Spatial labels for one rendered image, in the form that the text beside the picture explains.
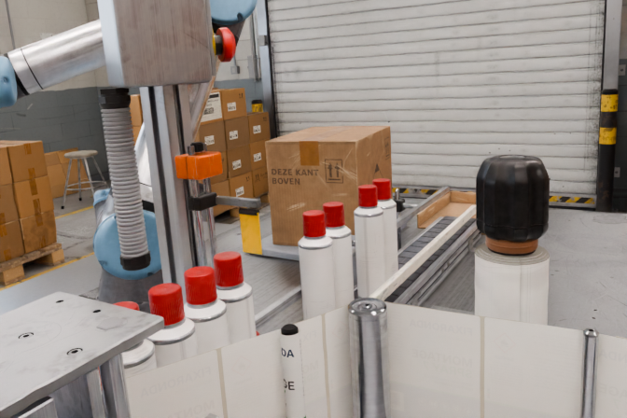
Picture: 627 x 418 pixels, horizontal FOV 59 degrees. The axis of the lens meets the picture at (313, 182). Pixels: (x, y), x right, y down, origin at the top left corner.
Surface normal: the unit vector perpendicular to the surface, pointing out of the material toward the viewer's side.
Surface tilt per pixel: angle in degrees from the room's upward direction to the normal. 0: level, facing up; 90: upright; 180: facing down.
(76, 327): 0
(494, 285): 87
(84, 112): 90
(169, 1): 90
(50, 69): 109
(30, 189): 89
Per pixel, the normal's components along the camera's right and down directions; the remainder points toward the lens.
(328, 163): -0.39, 0.22
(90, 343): -0.06, -0.98
